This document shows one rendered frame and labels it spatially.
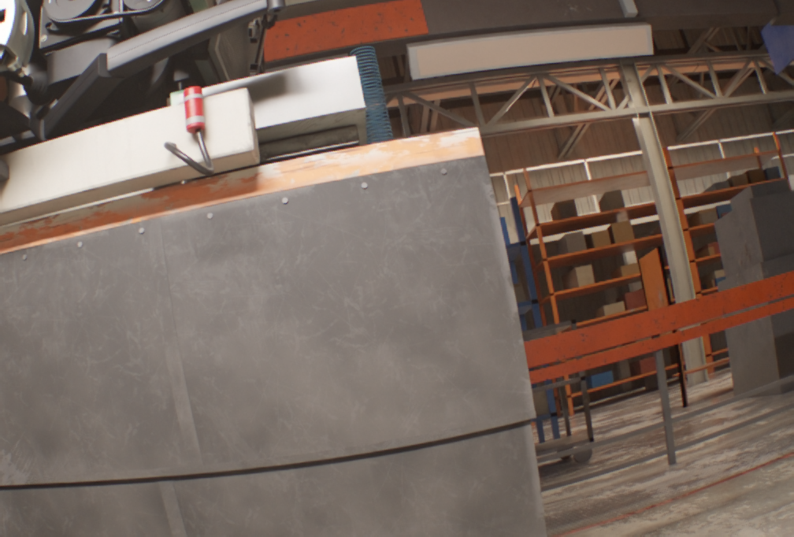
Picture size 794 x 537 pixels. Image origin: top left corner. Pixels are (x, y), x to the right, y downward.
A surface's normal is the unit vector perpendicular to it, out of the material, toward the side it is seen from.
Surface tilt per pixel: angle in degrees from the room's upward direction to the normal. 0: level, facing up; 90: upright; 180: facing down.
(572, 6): 90
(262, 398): 90
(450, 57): 130
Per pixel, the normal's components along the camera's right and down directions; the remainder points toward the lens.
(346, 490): 0.00, -0.19
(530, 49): 0.12, 0.47
